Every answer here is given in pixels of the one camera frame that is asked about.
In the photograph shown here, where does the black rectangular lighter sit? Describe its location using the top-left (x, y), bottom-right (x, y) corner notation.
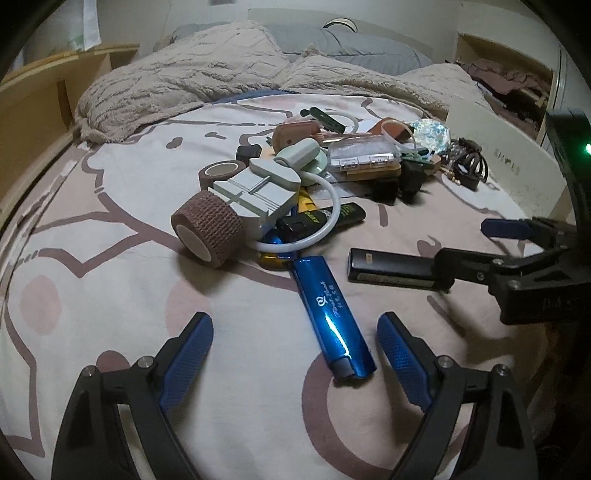
top-left (348, 248), bottom-right (455, 291)

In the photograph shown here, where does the blue lighter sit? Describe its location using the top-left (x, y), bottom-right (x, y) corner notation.
top-left (290, 256), bottom-right (377, 381)

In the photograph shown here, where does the white shoe box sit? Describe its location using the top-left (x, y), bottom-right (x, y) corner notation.
top-left (447, 98), bottom-right (574, 223)

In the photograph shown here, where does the clear plastic case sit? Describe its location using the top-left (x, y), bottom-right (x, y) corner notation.
top-left (328, 135), bottom-right (399, 172)

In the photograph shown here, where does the pink clothes pile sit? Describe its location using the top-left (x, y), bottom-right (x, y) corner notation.
top-left (460, 58), bottom-right (551, 96)

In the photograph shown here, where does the black green lighter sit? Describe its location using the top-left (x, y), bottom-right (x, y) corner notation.
top-left (276, 201), bottom-right (367, 241)

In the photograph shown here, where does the cartoon print bed sheet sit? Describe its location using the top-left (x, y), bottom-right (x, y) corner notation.
top-left (1, 95), bottom-right (547, 479)

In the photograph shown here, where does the grey plastic tool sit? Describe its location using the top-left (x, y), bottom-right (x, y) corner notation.
top-left (209, 159), bottom-right (301, 240)

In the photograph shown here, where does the brown bandage roll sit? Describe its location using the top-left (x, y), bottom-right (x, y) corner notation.
top-left (198, 159), bottom-right (246, 191)
top-left (170, 191), bottom-right (245, 268)

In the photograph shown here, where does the grey pillow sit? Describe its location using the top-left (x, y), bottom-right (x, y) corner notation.
top-left (170, 21), bottom-right (435, 77)

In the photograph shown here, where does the white cap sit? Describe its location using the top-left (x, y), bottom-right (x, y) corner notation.
top-left (322, 17), bottom-right (359, 33)

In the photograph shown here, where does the beige fluffy blanket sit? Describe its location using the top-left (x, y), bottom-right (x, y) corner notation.
top-left (73, 21), bottom-right (489, 144)

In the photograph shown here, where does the wooden shelf unit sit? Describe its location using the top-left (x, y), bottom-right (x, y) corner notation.
top-left (1, 44), bottom-right (139, 223)

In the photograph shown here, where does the black coiled cable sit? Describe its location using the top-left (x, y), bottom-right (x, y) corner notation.
top-left (445, 138), bottom-right (490, 191)

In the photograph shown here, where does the white cable loop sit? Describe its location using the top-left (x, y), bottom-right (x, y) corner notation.
top-left (250, 172), bottom-right (342, 253)

